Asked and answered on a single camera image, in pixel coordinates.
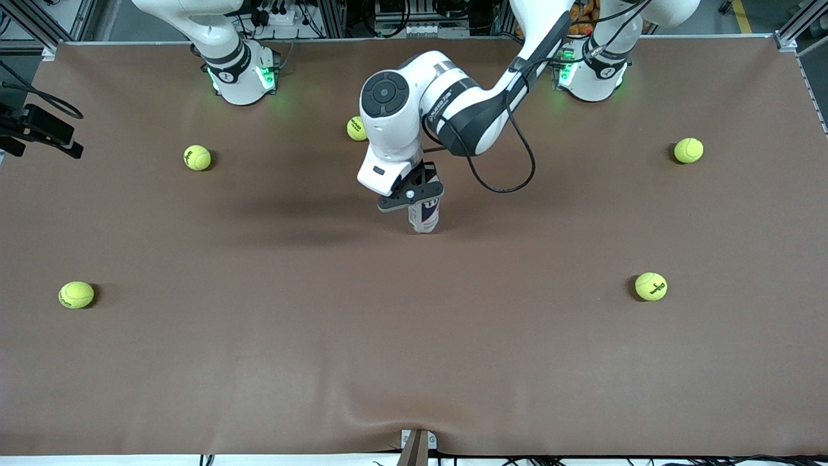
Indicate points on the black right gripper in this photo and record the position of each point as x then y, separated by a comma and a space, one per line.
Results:
32, 124

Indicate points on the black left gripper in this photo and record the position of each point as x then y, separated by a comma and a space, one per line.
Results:
429, 173

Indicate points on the blue white tennis ball can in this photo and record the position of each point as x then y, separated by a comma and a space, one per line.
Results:
424, 220

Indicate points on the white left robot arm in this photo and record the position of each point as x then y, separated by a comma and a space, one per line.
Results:
401, 129

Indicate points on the yellow tennis ball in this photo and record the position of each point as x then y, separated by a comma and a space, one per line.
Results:
651, 286
688, 150
76, 294
197, 157
354, 129

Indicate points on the silver electronics rack unit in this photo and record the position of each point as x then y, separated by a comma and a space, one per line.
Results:
420, 19

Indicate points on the white power strip with plugs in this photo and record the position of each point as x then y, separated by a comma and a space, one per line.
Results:
281, 18

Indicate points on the pile of orange items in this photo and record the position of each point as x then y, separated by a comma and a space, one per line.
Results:
585, 10

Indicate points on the aluminium frame profile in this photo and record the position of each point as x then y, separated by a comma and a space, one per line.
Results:
333, 18
503, 16
799, 29
32, 26

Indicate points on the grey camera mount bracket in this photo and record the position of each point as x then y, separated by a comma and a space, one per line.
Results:
417, 446

